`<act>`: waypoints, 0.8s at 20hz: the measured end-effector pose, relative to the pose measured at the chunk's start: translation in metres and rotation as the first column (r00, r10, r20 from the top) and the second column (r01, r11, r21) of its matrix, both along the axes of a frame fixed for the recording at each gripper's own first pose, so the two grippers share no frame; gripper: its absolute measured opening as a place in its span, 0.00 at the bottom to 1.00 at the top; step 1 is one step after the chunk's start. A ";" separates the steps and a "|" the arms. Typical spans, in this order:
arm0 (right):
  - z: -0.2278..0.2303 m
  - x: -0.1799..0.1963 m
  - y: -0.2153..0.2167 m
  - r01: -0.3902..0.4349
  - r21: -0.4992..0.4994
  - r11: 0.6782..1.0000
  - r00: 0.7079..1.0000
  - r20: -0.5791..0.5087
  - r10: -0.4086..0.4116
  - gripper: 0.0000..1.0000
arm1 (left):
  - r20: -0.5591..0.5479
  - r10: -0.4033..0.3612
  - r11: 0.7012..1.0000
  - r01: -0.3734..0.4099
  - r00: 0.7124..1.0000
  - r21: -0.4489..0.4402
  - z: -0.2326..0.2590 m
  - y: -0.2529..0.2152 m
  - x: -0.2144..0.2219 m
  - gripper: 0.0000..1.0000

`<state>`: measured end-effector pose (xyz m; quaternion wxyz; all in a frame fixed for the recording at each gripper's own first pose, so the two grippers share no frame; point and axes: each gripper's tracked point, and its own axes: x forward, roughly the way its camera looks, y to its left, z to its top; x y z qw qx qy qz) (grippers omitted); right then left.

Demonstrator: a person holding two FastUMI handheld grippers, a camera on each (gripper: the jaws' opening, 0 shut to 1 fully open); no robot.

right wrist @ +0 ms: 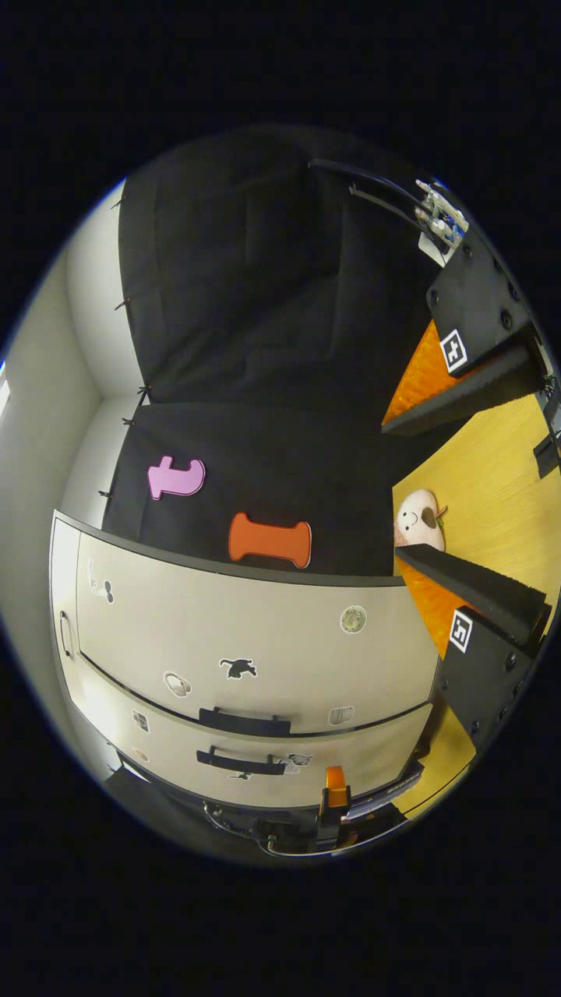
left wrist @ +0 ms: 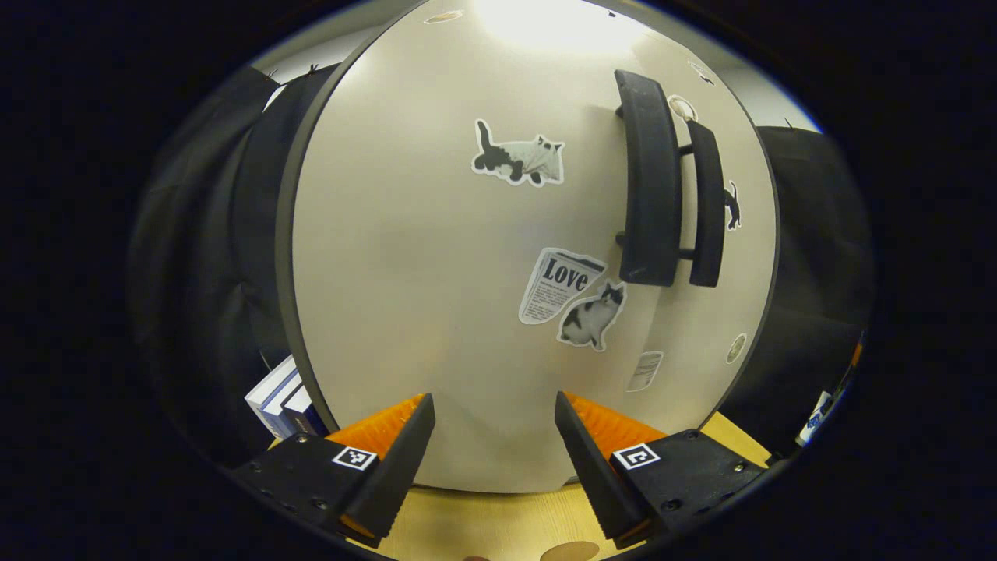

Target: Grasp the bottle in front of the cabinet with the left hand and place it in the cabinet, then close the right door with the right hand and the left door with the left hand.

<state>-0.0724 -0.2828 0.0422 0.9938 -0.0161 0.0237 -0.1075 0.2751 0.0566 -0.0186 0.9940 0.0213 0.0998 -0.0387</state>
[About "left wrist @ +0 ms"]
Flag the white cabinet door cat stickers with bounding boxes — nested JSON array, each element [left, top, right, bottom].
[[276, 0, 688, 495]]

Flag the white blue plastic items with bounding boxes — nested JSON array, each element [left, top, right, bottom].
[[794, 389, 836, 450]]

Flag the white blue cardboard box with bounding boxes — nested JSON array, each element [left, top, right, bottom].
[[244, 355, 306, 442]]

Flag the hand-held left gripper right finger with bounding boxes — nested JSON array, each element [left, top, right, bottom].
[[554, 390, 769, 550]]

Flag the dark blue box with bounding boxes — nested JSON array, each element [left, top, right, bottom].
[[280, 385, 329, 438]]

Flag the white cabinet door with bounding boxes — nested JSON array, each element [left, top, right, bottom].
[[676, 47, 781, 415]]

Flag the black door handle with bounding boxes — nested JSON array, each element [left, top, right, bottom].
[[613, 69, 685, 288], [679, 118, 727, 288]]

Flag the round cork coaster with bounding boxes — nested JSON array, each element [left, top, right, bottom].
[[539, 540, 601, 561]]

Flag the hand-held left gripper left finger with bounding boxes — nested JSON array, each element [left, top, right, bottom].
[[231, 393, 437, 549]]

